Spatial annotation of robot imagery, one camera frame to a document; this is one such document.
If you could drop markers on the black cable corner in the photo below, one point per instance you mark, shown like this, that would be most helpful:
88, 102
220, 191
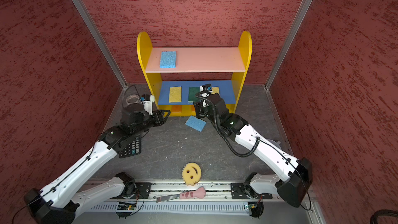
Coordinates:
382, 213

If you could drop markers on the yellow smiley face sponge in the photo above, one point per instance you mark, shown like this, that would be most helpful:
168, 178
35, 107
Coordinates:
191, 174

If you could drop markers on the yellow shelf with coloured boards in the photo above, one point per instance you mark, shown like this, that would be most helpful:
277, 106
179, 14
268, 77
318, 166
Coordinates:
223, 67

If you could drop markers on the clear tape roll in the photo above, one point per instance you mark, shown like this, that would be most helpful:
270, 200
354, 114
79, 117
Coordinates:
132, 99

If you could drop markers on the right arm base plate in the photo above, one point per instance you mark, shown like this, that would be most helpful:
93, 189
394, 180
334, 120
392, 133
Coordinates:
244, 191

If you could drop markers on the blue sponge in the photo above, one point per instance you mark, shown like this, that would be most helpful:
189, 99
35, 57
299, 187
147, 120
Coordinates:
168, 59
196, 123

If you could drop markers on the grey mug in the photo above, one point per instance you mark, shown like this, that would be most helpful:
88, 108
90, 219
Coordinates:
275, 143

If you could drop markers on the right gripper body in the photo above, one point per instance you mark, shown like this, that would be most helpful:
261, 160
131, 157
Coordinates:
204, 111

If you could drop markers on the dark green sponge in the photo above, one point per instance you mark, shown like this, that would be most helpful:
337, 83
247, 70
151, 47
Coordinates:
192, 94

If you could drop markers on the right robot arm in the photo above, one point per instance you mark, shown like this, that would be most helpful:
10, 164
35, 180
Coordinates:
293, 176

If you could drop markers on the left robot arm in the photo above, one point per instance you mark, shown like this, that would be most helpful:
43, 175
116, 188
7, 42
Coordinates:
60, 202

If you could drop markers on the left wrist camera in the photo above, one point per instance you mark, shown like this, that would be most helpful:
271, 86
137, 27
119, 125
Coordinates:
147, 101

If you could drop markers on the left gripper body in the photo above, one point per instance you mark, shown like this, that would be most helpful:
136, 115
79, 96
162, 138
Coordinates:
148, 121

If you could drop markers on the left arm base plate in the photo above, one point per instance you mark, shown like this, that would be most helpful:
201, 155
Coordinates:
132, 191

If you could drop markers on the black calculator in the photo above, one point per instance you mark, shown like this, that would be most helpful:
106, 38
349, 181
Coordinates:
132, 148

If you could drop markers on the pink handled scraper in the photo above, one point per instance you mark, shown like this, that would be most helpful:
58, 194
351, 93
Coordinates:
199, 193

